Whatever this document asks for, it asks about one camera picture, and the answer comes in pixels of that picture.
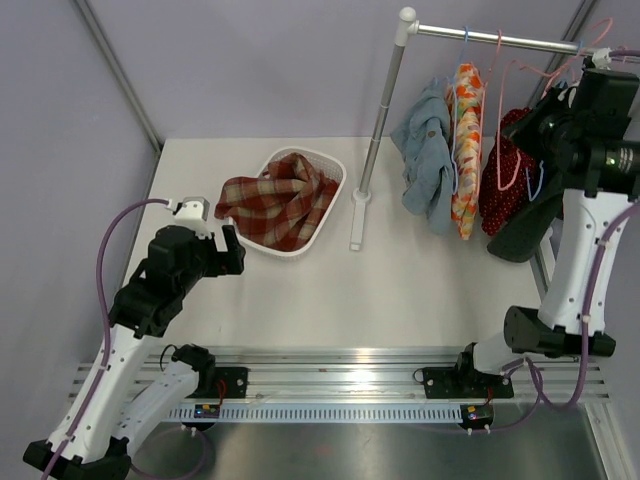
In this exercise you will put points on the white slotted cable duct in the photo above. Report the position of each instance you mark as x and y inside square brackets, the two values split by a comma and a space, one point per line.
[290, 413]

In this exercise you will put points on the red polka dot skirt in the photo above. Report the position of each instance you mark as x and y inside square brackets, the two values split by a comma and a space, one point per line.
[497, 208]

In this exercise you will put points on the light blue denim skirt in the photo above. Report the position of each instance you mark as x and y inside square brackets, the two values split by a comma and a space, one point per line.
[422, 139]

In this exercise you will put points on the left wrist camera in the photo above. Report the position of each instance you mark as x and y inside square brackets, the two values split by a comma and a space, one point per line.
[191, 213]

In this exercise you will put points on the white perforated plastic basket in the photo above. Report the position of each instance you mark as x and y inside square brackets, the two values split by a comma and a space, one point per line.
[328, 164]

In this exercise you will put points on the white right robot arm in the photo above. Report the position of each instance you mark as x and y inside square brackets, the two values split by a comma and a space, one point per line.
[592, 181]

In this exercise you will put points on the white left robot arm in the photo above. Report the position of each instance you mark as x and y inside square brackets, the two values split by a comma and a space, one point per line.
[101, 432]

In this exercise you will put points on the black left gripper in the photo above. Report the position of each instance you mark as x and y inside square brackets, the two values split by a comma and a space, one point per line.
[223, 262]

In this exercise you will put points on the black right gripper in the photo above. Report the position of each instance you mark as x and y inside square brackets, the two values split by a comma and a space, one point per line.
[520, 133]

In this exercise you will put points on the grey metal clothes rack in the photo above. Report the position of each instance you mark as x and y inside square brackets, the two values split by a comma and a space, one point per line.
[428, 37]

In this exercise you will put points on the orange floral skirt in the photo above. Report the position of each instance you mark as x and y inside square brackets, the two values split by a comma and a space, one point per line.
[463, 211]

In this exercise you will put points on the aluminium mounting rail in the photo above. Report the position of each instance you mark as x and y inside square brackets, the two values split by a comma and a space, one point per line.
[368, 375]

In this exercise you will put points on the dark dotted skirt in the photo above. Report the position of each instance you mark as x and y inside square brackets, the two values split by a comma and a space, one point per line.
[518, 240]

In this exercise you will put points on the red plaid skirt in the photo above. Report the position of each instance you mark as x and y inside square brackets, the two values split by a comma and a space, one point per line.
[281, 209]

